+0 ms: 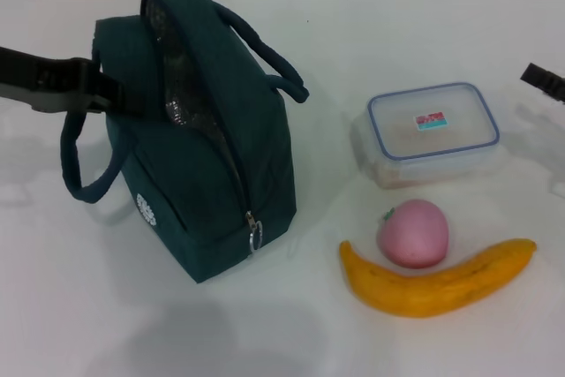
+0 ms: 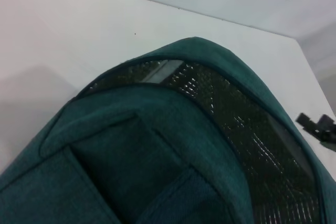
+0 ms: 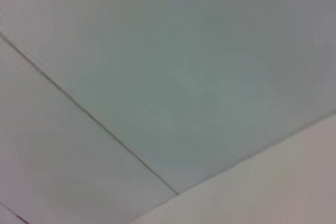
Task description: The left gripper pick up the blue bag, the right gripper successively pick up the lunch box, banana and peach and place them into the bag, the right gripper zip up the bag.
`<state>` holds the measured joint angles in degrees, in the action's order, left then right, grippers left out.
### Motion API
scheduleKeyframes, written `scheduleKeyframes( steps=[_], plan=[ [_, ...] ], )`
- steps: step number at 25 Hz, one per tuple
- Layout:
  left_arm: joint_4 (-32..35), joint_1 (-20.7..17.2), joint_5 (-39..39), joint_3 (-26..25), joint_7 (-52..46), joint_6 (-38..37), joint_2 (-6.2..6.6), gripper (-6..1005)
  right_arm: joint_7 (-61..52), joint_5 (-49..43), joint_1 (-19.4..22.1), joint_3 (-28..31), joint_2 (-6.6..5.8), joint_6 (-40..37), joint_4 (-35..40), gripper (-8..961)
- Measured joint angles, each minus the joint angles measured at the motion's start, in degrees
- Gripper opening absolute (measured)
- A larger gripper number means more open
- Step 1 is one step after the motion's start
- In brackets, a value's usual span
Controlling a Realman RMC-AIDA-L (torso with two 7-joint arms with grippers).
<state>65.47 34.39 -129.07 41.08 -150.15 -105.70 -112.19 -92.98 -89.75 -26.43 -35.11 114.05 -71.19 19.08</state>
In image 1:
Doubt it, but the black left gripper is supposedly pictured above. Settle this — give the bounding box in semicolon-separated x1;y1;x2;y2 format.
0;45;147;119

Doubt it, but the dark green lunch bag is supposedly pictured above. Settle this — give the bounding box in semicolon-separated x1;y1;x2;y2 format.
61;0;309;284

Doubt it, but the pink toy peach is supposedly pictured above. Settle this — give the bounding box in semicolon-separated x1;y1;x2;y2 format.
375;199;451;269

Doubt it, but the yellow banana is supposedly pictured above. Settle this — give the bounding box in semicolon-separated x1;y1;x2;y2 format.
338;238;539;319

